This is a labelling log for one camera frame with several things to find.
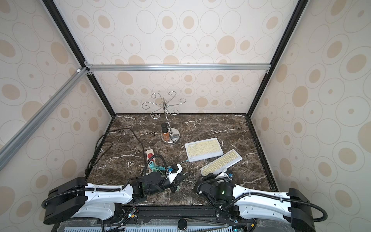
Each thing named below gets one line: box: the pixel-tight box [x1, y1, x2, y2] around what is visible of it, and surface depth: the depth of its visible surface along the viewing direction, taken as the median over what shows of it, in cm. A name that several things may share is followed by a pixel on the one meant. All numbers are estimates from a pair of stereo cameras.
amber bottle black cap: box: [161, 122, 171, 142], surface depth 99 cm
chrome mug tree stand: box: [142, 91, 187, 145], surface depth 85 cm
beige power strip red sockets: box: [145, 148, 156, 174], surface depth 96 cm
